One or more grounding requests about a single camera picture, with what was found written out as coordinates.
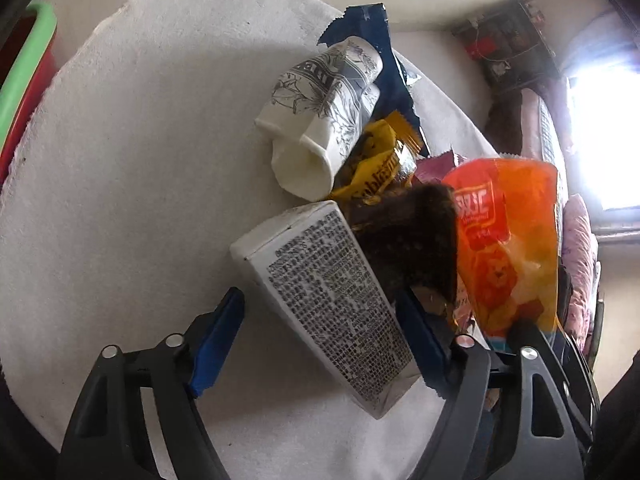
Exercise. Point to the maroon wrapper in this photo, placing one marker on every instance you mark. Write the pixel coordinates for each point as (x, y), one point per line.
(432, 170)

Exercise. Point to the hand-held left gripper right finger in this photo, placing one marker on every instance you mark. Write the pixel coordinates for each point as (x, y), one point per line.
(422, 345)

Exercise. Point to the white milk carton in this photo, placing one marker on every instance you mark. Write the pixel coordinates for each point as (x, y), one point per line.
(320, 285)

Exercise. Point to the small red bin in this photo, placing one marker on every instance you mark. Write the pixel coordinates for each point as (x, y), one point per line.
(477, 50)

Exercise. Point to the pink floral quilt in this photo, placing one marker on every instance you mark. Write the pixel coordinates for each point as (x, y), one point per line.
(580, 260)

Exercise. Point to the bed with plaid sheet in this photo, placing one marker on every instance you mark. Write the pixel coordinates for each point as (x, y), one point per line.
(545, 125)

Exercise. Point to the dark blue wrapper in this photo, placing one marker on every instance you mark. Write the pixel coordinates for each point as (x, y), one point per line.
(372, 25)

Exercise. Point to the dark metal shelf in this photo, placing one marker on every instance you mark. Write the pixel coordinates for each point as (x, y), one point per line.
(500, 35)

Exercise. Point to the white printed paper cup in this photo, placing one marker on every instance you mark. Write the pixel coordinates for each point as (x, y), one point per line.
(320, 110)

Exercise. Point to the bright window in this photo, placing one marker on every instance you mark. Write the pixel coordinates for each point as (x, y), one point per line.
(610, 135)

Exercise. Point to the small white appliance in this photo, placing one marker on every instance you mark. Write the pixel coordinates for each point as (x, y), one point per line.
(501, 69)

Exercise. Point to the yellow black wrapper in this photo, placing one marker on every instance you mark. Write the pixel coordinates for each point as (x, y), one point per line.
(375, 160)

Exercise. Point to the red bin with green rim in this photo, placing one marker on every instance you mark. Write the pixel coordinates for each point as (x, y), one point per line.
(25, 85)

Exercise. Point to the dark brown wrapper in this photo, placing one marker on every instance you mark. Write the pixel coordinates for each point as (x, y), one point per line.
(410, 240)

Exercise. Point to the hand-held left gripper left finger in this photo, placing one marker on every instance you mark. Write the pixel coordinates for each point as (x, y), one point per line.
(215, 345)

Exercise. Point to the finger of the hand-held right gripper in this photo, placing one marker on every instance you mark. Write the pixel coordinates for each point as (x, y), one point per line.
(524, 332)

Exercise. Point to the orange snack bag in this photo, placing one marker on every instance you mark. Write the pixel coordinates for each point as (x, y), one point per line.
(500, 240)

